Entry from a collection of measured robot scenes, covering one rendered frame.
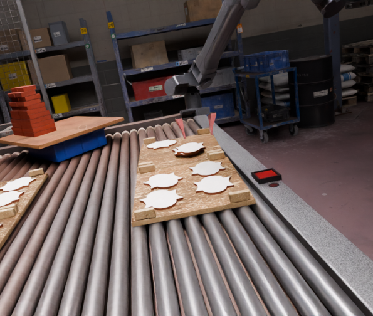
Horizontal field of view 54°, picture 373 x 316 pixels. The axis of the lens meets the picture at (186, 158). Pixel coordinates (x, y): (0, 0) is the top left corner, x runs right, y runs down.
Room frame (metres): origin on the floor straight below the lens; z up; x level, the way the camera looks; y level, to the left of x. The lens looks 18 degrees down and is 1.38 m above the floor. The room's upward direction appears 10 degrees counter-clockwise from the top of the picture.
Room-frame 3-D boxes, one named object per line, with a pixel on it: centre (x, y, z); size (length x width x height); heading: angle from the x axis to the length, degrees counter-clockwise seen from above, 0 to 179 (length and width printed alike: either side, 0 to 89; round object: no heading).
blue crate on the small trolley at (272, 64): (4.71, -1.18, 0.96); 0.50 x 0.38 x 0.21; 21
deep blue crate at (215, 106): (5.81, -0.61, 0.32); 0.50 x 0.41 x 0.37; 92
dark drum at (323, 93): (4.99, -1.83, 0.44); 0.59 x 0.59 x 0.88
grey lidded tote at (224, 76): (5.77, -0.68, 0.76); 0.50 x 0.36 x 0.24; 102
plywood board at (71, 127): (2.00, 0.65, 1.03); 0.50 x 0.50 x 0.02; 45
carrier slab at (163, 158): (1.55, 0.03, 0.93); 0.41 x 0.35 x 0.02; 1
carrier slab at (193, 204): (1.13, 0.01, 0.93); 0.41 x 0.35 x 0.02; 2
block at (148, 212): (0.93, 0.14, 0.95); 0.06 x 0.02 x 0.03; 92
